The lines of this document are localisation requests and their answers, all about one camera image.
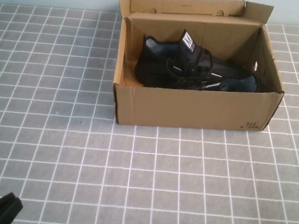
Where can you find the black sneaker with upright tongue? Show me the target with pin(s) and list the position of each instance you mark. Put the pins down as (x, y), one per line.
(154, 64)

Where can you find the black knit lace-up sneaker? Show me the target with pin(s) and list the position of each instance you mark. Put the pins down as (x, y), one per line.
(243, 83)

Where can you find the brown cardboard shoe box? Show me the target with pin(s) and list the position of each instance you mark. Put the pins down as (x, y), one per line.
(192, 113)

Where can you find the grey white-grid tablecloth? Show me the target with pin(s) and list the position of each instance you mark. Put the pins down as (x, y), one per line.
(105, 179)

